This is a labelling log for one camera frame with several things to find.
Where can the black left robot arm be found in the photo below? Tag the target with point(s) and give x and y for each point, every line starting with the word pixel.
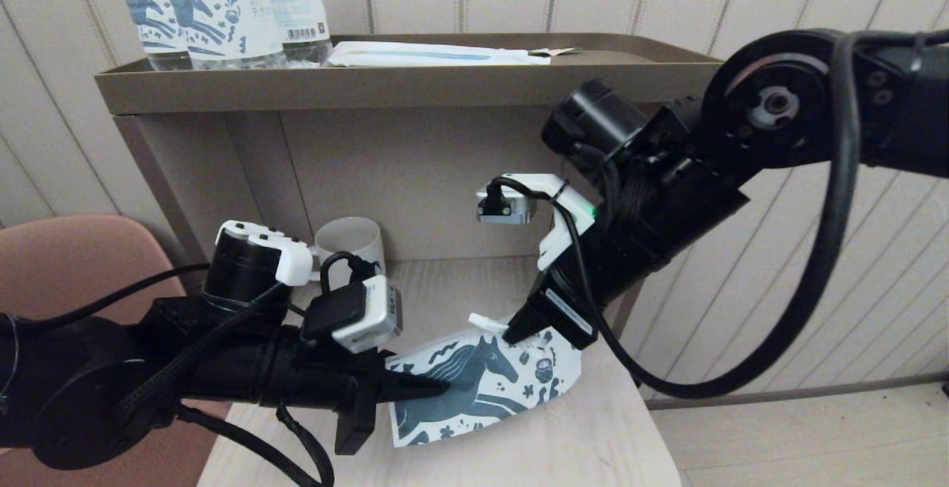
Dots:
pixel 89 391

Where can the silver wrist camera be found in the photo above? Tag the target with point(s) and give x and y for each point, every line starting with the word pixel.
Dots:
pixel 511 205
pixel 363 316

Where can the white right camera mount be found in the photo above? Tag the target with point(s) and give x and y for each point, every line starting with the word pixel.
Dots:
pixel 563 227

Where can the brown desk shelf unit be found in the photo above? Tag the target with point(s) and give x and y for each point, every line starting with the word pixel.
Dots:
pixel 415 87

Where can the barcode label water bottle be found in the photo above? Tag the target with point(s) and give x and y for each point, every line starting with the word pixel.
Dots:
pixel 300 5

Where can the pink upholstered chair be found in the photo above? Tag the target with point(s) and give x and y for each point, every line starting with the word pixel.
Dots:
pixel 67 257

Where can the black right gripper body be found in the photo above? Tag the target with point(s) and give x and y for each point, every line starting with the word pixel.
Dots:
pixel 593 287

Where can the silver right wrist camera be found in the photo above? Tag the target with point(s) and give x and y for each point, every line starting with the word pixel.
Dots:
pixel 511 205

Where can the white packet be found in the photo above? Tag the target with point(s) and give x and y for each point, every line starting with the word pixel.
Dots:
pixel 430 54

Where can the white horse-print zipper pouch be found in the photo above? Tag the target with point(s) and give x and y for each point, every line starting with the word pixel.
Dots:
pixel 482 391

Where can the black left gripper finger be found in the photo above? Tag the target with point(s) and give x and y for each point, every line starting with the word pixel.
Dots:
pixel 408 385

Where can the horse label water bottle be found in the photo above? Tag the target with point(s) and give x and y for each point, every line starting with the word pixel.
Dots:
pixel 222 16
pixel 156 12

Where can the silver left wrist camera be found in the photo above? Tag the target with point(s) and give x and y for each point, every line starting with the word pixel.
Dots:
pixel 363 316

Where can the white ribbed mug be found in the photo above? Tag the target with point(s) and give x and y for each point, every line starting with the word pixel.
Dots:
pixel 352 239

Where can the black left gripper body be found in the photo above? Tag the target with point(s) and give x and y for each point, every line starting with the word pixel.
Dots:
pixel 319 379

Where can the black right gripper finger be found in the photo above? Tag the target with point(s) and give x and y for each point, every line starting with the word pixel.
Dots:
pixel 523 328
pixel 543 330

